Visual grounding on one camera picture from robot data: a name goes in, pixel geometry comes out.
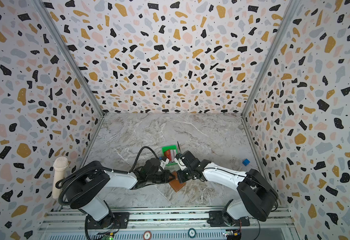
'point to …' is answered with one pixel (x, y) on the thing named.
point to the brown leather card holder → (175, 183)
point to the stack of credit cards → (170, 154)
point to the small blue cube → (246, 162)
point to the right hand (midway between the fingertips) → (177, 174)
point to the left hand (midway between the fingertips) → (178, 176)
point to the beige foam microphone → (59, 165)
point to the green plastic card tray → (174, 147)
